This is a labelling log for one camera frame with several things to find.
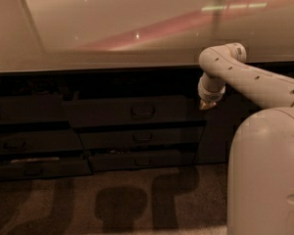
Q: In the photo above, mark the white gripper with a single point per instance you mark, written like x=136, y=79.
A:
x=211, y=96

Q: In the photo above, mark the dark drawer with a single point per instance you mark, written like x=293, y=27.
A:
x=31, y=109
x=43, y=168
x=39, y=142
x=138, y=160
x=124, y=111
x=145, y=137

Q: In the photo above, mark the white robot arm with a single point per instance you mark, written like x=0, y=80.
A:
x=260, y=182

